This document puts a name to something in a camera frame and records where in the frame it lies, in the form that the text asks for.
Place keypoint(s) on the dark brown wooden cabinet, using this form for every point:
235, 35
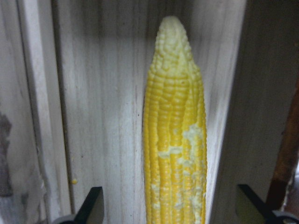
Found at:
288, 156

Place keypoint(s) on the yellow corn cob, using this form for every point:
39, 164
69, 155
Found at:
174, 131

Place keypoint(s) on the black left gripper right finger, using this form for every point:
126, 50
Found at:
251, 209

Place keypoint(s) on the light wooden drawer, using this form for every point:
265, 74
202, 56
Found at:
72, 78

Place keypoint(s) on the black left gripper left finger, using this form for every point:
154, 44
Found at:
92, 209

